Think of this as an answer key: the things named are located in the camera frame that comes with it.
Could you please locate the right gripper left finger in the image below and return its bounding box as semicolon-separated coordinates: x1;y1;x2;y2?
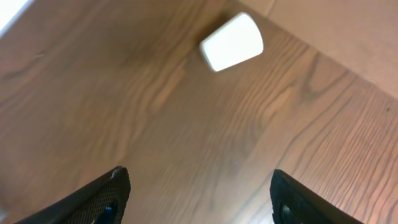
17;166;131;224

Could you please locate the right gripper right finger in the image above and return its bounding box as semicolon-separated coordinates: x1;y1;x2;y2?
270;169;361;224

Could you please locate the cream white cup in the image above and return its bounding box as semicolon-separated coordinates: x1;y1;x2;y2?
200;12;264;72

